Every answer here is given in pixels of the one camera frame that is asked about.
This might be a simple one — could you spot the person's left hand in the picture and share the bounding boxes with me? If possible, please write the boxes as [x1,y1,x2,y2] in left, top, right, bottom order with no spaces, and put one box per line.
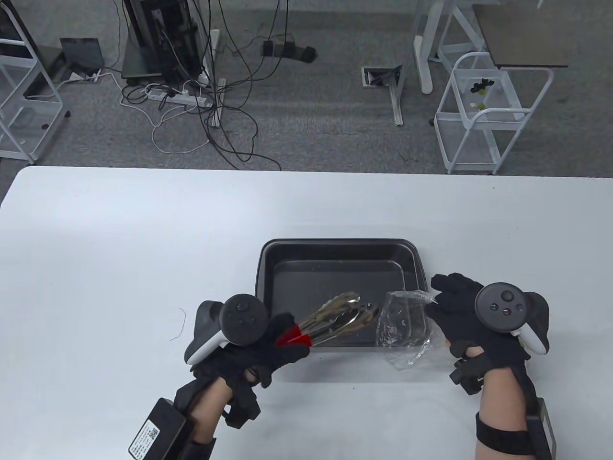
[192,312,311,407]

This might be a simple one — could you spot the person's right hand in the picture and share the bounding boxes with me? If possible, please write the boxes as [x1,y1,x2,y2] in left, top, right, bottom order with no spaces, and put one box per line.
[425,273,532,375]

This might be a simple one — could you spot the clear plastic bakery bag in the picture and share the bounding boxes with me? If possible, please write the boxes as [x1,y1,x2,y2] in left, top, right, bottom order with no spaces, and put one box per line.
[376,289,439,372]

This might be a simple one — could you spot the red-handled metal tongs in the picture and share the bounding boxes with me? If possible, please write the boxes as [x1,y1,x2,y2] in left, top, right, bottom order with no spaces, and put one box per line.
[275,291,380,346]

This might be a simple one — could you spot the person's right forearm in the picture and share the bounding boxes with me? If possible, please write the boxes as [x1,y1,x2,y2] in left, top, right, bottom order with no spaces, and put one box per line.
[474,369,530,460]

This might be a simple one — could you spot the person's left forearm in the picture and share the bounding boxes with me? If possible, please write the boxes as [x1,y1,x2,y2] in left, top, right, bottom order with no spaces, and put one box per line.
[189,376,235,441]

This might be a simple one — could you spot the thin loose thread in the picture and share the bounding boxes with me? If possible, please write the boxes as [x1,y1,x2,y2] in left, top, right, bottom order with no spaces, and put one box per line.
[170,307,187,342]

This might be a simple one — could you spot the black metal baking tray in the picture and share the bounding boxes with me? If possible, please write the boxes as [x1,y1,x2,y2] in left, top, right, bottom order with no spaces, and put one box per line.
[255,239,432,353]

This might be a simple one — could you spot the black wrist sensor box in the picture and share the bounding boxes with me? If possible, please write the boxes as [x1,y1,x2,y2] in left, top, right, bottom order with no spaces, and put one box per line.
[127,397,216,460]
[475,397,558,460]

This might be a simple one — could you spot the floor outlet box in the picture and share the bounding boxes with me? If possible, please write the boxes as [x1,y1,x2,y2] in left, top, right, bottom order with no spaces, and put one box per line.
[361,66,402,88]

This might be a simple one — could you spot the white power strip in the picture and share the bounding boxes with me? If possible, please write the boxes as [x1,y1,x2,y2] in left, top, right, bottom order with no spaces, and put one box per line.
[146,86,214,108]

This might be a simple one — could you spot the brown desk board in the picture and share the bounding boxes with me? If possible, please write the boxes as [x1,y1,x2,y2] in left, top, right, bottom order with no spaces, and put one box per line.
[472,4,569,69]

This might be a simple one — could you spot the black power adapter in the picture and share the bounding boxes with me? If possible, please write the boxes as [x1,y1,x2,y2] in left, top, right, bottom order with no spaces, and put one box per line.
[261,40,318,63]

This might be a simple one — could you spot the black equipment stand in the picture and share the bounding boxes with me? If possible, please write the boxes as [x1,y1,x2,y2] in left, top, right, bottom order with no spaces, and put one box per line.
[121,0,207,87]

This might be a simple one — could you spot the white metal rack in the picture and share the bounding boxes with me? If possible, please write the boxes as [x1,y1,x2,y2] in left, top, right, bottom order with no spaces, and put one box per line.
[0,0,71,165]

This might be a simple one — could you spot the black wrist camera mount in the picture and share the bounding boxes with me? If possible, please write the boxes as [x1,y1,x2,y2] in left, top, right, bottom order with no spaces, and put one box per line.
[449,357,485,396]
[224,405,261,429]

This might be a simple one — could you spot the white wire utility cart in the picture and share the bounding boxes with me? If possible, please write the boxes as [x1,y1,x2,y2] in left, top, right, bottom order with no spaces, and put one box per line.
[434,52,555,175]

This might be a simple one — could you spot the tangle of floor cables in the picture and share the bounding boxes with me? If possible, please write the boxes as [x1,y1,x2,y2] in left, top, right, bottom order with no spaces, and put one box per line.
[113,0,290,171]

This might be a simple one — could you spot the white desk frame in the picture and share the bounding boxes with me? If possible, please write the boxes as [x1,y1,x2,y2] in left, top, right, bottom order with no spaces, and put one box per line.
[390,0,503,126]

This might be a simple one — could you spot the white metal floor rail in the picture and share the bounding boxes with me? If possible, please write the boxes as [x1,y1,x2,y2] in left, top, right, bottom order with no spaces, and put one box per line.
[209,29,227,128]

